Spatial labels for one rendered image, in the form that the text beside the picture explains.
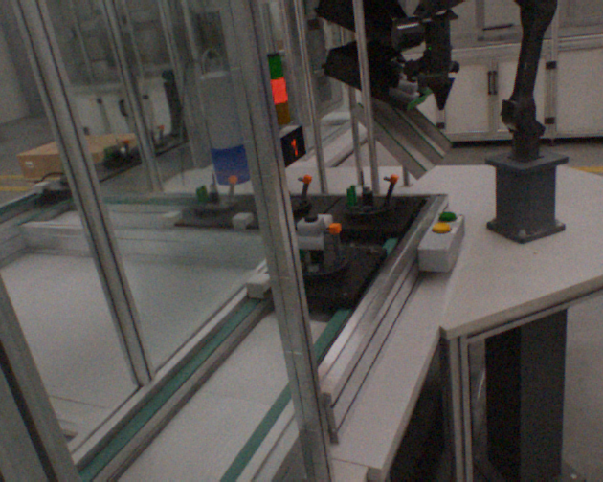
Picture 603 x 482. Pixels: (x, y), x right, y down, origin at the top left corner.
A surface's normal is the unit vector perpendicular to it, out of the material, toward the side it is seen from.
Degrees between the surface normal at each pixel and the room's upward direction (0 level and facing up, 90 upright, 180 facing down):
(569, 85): 90
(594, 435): 0
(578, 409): 0
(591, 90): 90
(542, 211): 90
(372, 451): 0
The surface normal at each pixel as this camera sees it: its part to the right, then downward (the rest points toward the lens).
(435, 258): -0.41, 0.41
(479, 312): -0.14, -0.91
